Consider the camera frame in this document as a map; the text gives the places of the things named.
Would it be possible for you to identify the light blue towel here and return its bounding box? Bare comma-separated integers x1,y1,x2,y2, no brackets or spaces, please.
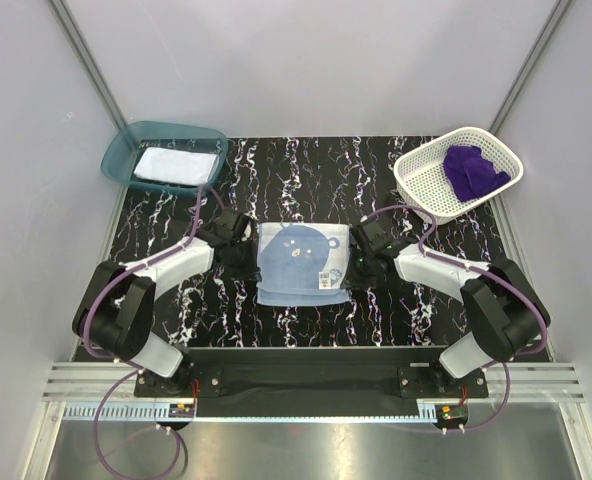
257,222,350,307

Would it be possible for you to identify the white towel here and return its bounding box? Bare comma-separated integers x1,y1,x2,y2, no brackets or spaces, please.
134,147,220,186

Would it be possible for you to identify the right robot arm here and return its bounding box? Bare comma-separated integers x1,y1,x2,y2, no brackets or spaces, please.
345,218,551,397

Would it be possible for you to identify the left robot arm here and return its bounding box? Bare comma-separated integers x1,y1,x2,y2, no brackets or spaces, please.
72,209,255,396

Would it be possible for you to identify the teal plastic basin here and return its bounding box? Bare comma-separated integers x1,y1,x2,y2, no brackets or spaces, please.
101,121,228,197

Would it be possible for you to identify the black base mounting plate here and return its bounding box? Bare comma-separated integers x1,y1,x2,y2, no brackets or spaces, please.
132,347,490,413

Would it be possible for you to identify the white plastic basket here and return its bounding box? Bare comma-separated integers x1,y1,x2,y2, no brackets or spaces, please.
393,127,524,225

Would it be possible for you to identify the purple towel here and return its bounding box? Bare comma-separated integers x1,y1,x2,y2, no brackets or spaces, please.
443,146,511,203

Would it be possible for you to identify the left small circuit board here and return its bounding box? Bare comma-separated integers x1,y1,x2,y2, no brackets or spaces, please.
169,403,196,418

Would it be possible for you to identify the small circuit board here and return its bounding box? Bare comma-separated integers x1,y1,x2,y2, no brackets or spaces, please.
438,404,469,424
169,403,196,418

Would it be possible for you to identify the right small circuit board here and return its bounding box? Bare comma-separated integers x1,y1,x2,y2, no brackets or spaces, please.
438,404,469,424

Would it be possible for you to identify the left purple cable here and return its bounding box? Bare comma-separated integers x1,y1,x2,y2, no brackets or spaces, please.
80,184,227,480

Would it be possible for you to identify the white slotted cable duct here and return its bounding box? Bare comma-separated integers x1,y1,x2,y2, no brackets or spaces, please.
64,399,437,425

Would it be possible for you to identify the left aluminium frame post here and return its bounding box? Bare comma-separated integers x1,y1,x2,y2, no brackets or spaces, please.
47,0,127,130

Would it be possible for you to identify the aluminium frame post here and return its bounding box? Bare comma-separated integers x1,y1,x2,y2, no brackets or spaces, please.
488,0,575,135
47,0,127,130

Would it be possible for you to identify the right aluminium frame post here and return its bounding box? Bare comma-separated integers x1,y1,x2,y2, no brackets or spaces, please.
488,0,575,135

